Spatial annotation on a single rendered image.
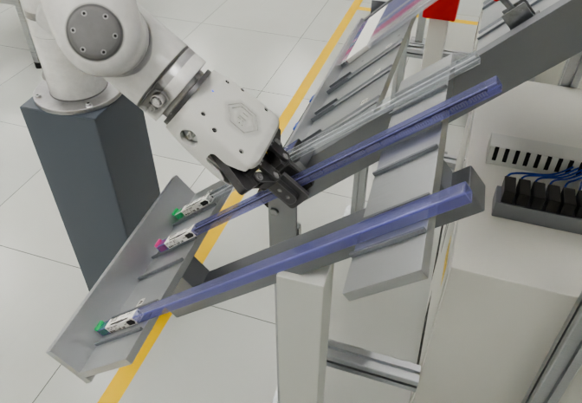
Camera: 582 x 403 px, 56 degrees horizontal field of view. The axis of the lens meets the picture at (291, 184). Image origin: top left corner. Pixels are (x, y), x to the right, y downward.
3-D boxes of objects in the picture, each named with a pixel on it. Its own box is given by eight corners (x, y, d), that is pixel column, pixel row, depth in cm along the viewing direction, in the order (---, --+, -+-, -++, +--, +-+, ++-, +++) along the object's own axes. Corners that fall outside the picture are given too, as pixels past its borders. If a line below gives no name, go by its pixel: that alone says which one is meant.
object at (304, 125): (297, 199, 95) (269, 171, 93) (375, 41, 143) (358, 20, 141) (302, 197, 95) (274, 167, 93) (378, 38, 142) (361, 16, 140)
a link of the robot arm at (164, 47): (185, 45, 53) (190, 47, 62) (72, -55, 50) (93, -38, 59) (131, 110, 54) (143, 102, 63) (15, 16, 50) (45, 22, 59)
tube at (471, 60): (177, 220, 85) (172, 215, 85) (181, 214, 86) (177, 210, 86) (480, 64, 56) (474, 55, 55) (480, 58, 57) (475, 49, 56)
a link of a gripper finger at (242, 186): (224, 188, 55) (266, 191, 59) (206, 124, 58) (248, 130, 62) (217, 194, 56) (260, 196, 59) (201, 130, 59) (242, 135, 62)
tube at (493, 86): (161, 252, 77) (155, 247, 77) (165, 245, 78) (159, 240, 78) (502, 92, 48) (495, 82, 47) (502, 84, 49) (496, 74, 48)
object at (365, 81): (292, 186, 94) (280, 173, 93) (372, 30, 142) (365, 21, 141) (378, 137, 82) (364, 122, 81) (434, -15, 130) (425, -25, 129)
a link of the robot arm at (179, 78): (161, 74, 52) (186, 94, 53) (198, 35, 59) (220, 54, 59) (125, 121, 57) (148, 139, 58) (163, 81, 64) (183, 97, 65)
